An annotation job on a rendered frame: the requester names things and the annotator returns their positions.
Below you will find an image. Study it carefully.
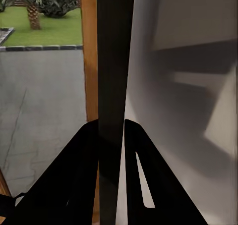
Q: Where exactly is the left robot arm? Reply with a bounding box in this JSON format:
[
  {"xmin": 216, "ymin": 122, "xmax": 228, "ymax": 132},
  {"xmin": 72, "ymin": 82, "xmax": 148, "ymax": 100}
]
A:
[{"xmin": 0, "ymin": 192, "xmax": 25, "ymax": 218}]

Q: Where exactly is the poster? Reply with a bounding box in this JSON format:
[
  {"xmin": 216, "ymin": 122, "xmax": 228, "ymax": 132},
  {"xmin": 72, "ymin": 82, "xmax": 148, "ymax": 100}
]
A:
[{"xmin": 97, "ymin": 0, "xmax": 134, "ymax": 225}]

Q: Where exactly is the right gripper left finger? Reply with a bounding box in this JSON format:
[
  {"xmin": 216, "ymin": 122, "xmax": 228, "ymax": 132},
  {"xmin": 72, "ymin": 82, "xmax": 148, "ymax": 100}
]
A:
[{"xmin": 1, "ymin": 119, "xmax": 99, "ymax": 225}]

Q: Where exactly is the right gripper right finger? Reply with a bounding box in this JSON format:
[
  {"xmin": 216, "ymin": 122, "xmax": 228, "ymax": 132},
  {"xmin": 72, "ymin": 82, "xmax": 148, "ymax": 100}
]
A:
[{"xmin": 124, "ymin": 119, "xmax": 208, "ymax": 225}]

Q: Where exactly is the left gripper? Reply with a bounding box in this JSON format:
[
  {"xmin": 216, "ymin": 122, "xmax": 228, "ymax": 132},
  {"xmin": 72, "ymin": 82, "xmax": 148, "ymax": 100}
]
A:
[{"xmin": 0, "ymin": 192, "xmax": 25, "ymax": 218}]

